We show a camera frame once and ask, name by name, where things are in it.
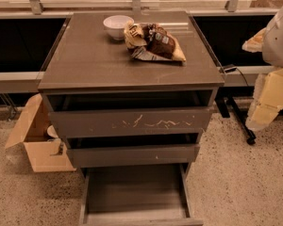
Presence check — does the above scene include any grey top drawer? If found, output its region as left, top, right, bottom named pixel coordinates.
left=47, top=91, right=211, bottom=138

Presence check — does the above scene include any white ceramic bowl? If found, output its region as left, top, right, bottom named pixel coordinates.
left=103, top=15, right=134, bottom=40

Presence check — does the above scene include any brown chip bag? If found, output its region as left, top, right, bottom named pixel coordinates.
left=124, top=22, right=186, bottom=62

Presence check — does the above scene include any open cardboard box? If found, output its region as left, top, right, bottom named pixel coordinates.
left=5, top=94, right=76, bottom=172

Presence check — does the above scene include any grey bottom drawer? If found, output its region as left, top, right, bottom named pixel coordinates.
left=78, top=164, right=203, bottom=226

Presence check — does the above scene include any black power adapter with cable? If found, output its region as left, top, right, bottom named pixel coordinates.
left=219, top=64, right=249, bottom=87

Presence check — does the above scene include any black wheeled stand leg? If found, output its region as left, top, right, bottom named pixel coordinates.
left=215, top=95, right=256, bottom=146

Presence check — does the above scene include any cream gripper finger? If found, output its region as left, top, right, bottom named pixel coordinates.
left=246, top=69, right=283, bottom=131
left=242, top=28, right=266, bottom=53

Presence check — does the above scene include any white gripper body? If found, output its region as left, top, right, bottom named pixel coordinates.
left=262, top=6, right=283, bottom=67

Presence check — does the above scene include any white object in box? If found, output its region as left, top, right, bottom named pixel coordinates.
left=46, top=125, right=58, bottom=138

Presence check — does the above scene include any dark grey drawer cabinet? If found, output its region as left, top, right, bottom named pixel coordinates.
left=37, top=10, right=225, bottom=181

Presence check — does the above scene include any grey middle drawer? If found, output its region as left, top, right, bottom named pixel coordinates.
left=67, top=133, right=200, bottom=168

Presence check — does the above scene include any grey drawer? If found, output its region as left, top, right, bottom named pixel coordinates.
left=47, top=91, right=211, bottom=138
left=67, top=133, right=200, bottom=168
left=78, top=164, right=203, bottom=226

